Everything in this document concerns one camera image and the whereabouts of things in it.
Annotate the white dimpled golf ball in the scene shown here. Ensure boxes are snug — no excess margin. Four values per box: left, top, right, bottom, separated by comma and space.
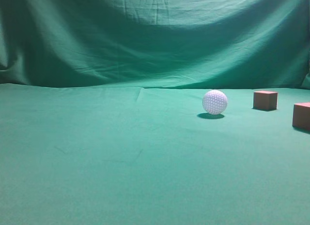
202, 90, 228, 115

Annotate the red cube block rear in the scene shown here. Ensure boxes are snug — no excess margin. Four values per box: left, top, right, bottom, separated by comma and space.
253, 90, 278, 111

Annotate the red cube block right edge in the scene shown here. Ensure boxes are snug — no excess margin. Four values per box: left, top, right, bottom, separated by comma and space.
292, 102, 310, 131

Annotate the green cloth backdrop and cover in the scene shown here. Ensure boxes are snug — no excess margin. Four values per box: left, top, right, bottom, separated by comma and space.
0, 0, 310, 225

